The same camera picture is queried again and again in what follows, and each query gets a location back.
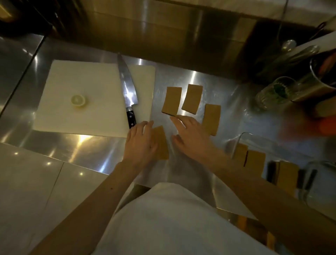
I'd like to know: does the person's right hand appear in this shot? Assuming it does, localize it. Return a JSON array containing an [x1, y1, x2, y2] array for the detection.
[[170, 115, 219, 164]]

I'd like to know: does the person's left hand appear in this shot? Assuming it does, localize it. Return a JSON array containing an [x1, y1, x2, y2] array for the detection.
[[123, 120, 158, 169]]

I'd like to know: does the brown rectangular cracker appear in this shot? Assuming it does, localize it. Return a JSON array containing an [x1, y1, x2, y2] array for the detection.
[[245, 149, 266, 175], [275, 160, 300, 195], [151, 125, 170, 160], [181, 84, 204, 115], [233, 143, 249, 167], [161, 86, 183, 116], [201, 104, 221, 136]]

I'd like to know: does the person's left forearm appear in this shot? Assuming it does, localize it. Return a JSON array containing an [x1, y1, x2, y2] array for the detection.
[[28, 160, 153, 255]]

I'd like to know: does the person's right forearm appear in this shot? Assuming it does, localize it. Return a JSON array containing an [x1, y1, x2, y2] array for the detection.
[[207, 149, 336, 255]]

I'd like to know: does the white cutting board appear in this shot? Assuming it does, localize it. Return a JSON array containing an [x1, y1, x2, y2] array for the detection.
[[33, 60, 156, 138]]

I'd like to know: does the lemon half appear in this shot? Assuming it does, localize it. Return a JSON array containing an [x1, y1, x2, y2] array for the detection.
[[70, 94, 87, 107]]

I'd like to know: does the clear glass dish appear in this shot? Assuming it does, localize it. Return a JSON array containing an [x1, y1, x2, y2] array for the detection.
[[226, 132, 311, 201]]

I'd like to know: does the white apron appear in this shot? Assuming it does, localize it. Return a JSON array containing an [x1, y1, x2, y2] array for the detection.
[[91, 182, 279, 255]]

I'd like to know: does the glass with green herbs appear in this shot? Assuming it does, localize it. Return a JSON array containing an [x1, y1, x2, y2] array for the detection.
[[255, 76, 299, 110]]

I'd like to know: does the metal spoon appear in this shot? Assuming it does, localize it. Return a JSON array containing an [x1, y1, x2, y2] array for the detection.
[[280, 39, 297, 52]]

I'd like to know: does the clear glass jar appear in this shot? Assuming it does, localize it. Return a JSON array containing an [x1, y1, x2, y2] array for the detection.
[[299, 160, 336, 219]]

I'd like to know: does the metal cup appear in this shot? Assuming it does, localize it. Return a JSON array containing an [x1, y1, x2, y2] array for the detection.
[[291, 56, 336, 102]]

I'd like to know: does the chef's knife with black handle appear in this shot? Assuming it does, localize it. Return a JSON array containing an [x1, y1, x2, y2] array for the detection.
[[117, 53, 139, 129]]

